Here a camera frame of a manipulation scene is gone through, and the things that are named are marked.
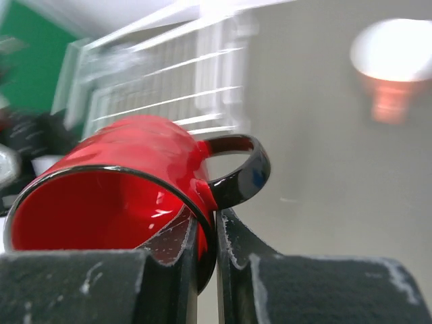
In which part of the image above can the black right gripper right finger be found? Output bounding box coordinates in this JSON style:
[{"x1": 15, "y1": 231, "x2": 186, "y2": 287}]
[{"x1": 216, "y1": 209, "x2": 431, "y2": 323}]

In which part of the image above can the pink ceramic mug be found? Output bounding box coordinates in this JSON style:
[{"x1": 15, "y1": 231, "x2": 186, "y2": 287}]
[{"x1": 350, "y1": 18, "x2": 431, "y2": 124}]

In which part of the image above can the red ceramic mug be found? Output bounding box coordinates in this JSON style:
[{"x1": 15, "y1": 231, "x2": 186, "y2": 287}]
[{"x1": 3, "y1": 115, "x2": 271, "y2": 290}]

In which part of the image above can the white wire dish rack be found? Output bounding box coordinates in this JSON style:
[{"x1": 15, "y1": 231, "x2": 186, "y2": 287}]
[{"x1": 51, "y1": 1, "x2": 258, "y2": 138}]

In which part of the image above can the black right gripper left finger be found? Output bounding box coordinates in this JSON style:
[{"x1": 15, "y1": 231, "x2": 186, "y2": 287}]
[{"x1": 1, "y1": 209, "x2": 198, "y2": 323}]

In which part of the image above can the green lever arch binder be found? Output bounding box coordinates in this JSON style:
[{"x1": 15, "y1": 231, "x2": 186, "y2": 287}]
[{"x1": 1, "y1": 1, "x2": 80, "y2": 113}]

